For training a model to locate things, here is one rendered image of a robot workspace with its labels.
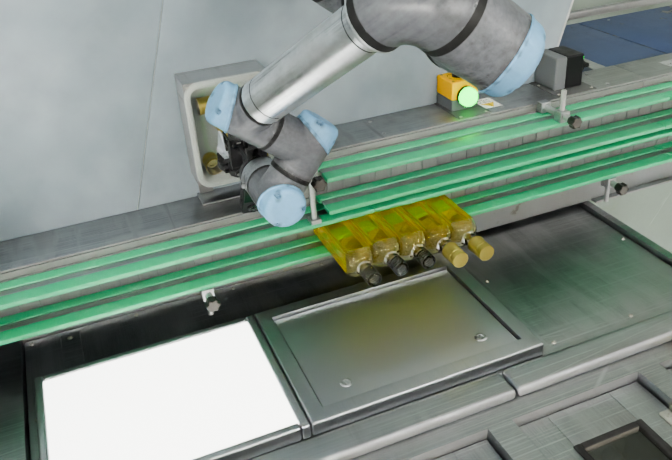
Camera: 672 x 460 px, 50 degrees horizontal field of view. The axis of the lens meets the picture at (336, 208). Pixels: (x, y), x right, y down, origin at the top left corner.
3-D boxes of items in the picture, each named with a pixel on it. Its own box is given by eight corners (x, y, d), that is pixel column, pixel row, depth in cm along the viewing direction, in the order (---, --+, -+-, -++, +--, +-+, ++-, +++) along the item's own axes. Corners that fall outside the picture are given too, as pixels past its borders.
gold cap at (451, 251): (454, 257, 146) (466, 268, 142) (439, 257, 144) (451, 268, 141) (459, 241, 144) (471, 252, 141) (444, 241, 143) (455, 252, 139)
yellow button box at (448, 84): (435, 102, 172) (451, 112, 166) (435, 71, 169) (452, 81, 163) (461, 96, 174) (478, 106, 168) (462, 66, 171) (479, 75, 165)
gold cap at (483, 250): (484, 234, 146) (496, 245, 143) (480, 250, 148) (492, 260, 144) (469, 235, 145) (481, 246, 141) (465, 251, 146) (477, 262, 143)
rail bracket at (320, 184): (296, 208, 154) (317, 235, 144) (289, 135, 146) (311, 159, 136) (309, 205, 155) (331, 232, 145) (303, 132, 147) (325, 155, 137)
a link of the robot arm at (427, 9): (414, -28, 79) (194, 139, 114) (481, 22, 85) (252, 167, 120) (419, -101, 85) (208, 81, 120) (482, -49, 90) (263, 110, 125)
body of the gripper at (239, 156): (257, 123, 142) (276, 145, 132) (262, 162, 146) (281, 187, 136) (219, 130, 140) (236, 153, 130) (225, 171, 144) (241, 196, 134)
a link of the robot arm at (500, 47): (329, -66, 131) (498, -27, 86) (390, -22, 139) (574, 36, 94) (296, -7, 133) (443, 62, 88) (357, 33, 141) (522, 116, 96)
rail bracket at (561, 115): (532, 111, 169) (569, 131, 158) (534, 81, 165) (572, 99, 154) (546, 108, 170) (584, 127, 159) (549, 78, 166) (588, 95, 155)
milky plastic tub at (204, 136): (190, 174, 156) (200, 190, 148) (173, 73, 145) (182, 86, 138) (268, 157, 161) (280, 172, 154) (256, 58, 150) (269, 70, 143)
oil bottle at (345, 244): (312, 233, 159) (351, 283, 142) (310, 210, 156) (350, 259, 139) (336, 226, 161) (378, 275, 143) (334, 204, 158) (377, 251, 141)
